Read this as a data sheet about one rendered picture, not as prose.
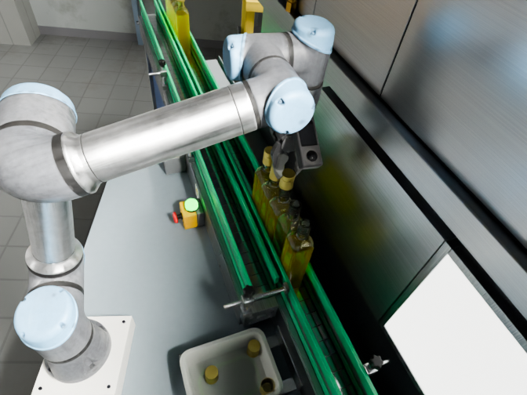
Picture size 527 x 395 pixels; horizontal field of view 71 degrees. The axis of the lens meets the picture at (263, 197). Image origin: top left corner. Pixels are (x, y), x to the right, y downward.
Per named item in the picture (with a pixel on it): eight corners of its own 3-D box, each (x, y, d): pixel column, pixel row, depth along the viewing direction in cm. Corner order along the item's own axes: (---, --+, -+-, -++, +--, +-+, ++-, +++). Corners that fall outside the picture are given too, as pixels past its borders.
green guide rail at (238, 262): (249, 298, 98) (252, 284, 92) (246, 300, 97) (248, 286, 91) (143, 14, 201) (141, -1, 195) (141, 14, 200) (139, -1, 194)
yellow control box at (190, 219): (205, 226, 128) (204, 212, 123) (183, 230, 126) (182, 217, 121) (199, 211, 133) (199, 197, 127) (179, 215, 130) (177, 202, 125)
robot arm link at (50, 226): (28, 317, 86) (-25, 121, 50) (34, 264, 95) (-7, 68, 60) (85, 309, 91) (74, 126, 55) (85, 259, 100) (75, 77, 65)
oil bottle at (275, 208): (285, 250, 110) (297, 204, 94) (267, 255, 108) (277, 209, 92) (278, 235, 113) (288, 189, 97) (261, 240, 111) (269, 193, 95)
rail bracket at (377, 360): (382, 378, 89) (403, 361, 79) (357, 389, 87) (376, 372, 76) (373, 362, 91) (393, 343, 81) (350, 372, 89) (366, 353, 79)
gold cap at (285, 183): (295, 189, 90) (298, 177, 87) (281, 191, 89) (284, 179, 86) (289, 179, 92) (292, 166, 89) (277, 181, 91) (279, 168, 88)
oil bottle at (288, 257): (301, 284, 103) (318, 241, 87) (283, 290, 101) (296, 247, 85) (293, 267, 106) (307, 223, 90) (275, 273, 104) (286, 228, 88)
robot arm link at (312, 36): (282, 12, 64) (327, 11, 66) (274, 70, 72) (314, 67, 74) (299, 34, 59) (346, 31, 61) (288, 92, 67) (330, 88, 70)
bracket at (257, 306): (276, 318, 102) (279, 307, 97) (244, 328, 99) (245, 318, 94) (271, 306, 104) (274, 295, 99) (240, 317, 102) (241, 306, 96)
